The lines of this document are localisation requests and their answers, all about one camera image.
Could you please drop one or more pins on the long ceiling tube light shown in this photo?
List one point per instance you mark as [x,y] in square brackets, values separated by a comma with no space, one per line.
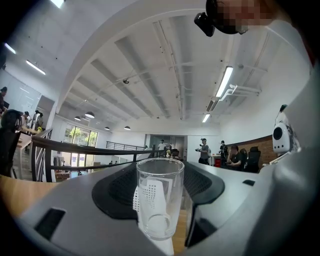
[224,81]
[206,118]

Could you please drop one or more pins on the clear glass cup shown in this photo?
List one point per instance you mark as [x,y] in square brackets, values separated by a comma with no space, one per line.
[160,225]

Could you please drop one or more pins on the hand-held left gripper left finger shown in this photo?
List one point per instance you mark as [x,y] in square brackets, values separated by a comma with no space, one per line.
[75,200]

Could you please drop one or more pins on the person's head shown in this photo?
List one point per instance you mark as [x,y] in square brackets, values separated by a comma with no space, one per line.
[237,15]

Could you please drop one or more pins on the rectangular ceiling light panel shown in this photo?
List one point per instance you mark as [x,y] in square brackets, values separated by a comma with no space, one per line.
[10,48]
[57,2]
[35,67]

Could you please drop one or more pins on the black head-worn camera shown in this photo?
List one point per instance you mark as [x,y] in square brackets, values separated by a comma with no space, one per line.
[205,23]

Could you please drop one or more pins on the small ceiling camera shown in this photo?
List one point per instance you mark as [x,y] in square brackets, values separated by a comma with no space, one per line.
[126,81]

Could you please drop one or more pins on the glass entrance doors and windows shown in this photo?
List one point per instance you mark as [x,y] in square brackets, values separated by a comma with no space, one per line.
[80,136]

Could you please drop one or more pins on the black balcony railing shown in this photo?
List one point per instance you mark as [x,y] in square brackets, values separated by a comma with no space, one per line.
[125,145]

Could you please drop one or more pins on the black railing wooden handrail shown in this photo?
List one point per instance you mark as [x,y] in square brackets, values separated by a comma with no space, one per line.
[75,148]

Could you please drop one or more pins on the white ceiling pipes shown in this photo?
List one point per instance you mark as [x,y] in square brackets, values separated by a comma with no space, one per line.
[246,90]

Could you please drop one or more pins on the black office chair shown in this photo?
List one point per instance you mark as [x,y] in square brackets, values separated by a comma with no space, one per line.
[8,145]
[253,158]
[175,153]

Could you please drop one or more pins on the yellow flower bunch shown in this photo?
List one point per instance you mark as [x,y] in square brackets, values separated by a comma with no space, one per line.
[168,151]

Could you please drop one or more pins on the ceiling air conditioner unit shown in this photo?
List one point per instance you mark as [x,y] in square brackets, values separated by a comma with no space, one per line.
[212,104]

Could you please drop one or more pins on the light wooden office desk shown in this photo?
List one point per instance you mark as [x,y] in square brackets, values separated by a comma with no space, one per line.
[26,133]

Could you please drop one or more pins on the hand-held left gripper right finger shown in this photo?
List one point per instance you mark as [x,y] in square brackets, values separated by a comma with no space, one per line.
[225,200]

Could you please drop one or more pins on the white dome backpack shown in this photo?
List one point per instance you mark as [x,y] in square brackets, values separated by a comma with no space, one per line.
[281,137]

